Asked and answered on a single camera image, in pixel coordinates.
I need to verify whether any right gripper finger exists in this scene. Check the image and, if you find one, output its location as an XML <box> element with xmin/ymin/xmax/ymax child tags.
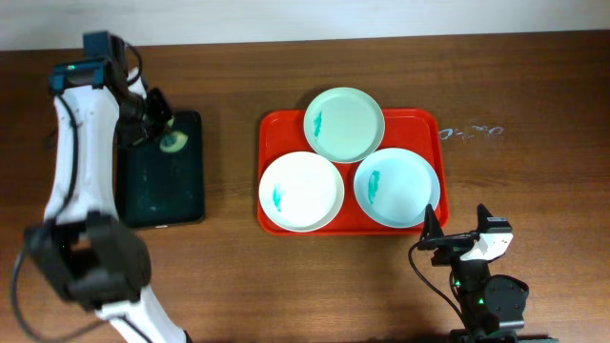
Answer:
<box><xmin>477</xmin><ymin>203</ymin><xmax>492</xmax><ymax>233</ymax></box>
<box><xmin>421</xmin><ymin>204</ymin><xmax>444</xmax><ymax>240</ymax></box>

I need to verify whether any green yellow sponge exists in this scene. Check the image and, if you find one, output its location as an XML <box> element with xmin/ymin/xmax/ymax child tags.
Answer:
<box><xmin>159</xmin><ymin>119</ymin><xmax>188</xmax><ymax>153</ymax></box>

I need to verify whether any light blue plate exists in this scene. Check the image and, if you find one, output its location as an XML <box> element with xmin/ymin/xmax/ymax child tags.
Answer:
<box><xmin>354</xmin><ymin>148</ymin><xmax>441</xmax><ymax>229</ymax></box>

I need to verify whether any mint green plate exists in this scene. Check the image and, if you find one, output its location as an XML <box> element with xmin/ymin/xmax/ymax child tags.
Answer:
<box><xmin>303</xmin><ymin>87</ymin><xmax>385</xmax><ymax>164</ymax></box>

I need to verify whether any white plate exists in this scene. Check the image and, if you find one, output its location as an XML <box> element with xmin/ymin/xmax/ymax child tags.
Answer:
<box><xmin>258</xmin><ymin>151</ymin><xmax>345</xmax><ymax>233</ymax></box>

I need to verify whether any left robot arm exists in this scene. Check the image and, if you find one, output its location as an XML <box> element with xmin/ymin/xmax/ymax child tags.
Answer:
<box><xmin>23</xmin><ymin>31</ymin><xmax>190</xmax><ymax>342</ymax></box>

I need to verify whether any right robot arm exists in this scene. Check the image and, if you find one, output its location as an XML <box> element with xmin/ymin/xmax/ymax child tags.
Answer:
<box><xmin>411</xmin><ymin>204</ymin><xmax>529</xmax><ymax>342</ymax></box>

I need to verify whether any black plastic tray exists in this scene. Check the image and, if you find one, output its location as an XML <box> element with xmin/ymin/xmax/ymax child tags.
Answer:
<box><xmin>114</xmin><ymin>111</ymin><xmax>205</xmax><ymax>230</ymax></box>

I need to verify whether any red plastic tray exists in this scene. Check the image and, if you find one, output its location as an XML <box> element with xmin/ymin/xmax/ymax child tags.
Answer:
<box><xmin>258</xmin><ymin>108</ymin><xmax>450</xmax><ymax>236</ymax></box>

